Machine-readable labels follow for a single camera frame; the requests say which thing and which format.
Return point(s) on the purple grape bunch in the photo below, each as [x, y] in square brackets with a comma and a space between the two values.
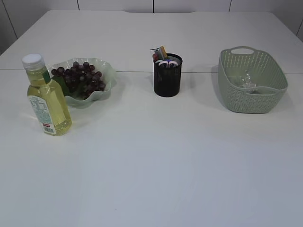
[80, 80]

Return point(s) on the gold glitter pen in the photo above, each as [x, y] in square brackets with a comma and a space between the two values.
[163, 52]

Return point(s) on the clear plastic ruler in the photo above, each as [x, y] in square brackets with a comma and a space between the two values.
[155, 51]

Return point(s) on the red marker pen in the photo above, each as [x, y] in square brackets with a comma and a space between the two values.
[155, 57]

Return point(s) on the black mesh pen holder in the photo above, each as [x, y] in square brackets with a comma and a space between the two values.
[166, 81]

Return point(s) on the green woven plastic basket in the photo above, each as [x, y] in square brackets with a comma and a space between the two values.
[271, 81]

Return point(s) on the pink purple scissors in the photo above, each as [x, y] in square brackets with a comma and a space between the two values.
[164, 64]

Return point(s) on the yellow tea bottle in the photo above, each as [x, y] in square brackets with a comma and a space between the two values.
[46, 97]

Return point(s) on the green wavy plastic plate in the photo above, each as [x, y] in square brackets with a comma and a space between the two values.
[100, 65]

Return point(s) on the clear plastic sheet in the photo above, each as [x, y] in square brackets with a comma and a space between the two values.
[242, 78]

